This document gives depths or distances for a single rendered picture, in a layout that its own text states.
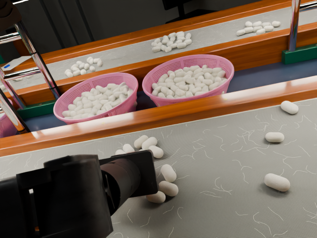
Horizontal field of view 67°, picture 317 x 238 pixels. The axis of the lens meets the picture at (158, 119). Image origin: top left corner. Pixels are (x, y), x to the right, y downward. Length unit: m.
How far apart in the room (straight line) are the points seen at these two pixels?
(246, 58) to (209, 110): 0.37
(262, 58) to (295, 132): 0.43
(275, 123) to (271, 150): 0.08
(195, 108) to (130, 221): 0.29
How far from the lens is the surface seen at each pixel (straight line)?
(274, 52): 0.92
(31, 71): 0.93
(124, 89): 0.78
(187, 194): 0.43
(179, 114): 0.56
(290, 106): 0.57
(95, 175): 0.23
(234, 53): 0.87
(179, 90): 0.69
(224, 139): 0.51
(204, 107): 0.56
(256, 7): 1.25
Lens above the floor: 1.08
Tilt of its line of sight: 35 degrees down
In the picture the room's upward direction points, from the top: 16 degrees counter-clockwise
